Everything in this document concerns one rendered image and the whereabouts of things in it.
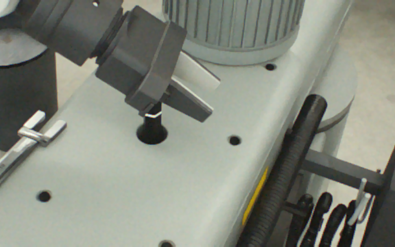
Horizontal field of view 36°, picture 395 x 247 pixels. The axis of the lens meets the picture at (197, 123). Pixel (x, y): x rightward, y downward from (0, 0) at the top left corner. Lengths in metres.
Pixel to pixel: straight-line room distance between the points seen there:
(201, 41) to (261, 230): 0.26
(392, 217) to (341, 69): 0.49
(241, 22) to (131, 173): 0.24
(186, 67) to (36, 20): 0.17
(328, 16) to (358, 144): 2.32
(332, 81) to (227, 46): 0.58
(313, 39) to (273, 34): 0.33
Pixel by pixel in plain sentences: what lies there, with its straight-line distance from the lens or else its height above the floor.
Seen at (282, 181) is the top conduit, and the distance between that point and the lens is 0.81.
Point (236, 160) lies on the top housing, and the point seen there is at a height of 1.89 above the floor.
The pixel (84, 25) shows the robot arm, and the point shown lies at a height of 2.06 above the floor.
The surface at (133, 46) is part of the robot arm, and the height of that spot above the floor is 2.03.
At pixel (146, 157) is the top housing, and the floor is 1.89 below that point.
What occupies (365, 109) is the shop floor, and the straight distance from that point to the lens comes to 3.72.
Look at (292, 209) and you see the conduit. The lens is 1.11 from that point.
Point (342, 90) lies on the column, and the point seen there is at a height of 1.56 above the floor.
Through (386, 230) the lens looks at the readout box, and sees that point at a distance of 1.02.
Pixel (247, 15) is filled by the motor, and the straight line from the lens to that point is 0.78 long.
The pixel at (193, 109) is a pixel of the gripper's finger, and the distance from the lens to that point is 0.64.
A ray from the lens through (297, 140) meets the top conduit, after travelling 0.86.
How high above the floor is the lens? 2.41
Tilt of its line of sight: 45 degrees down
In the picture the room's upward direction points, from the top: 5 degrees clockwise
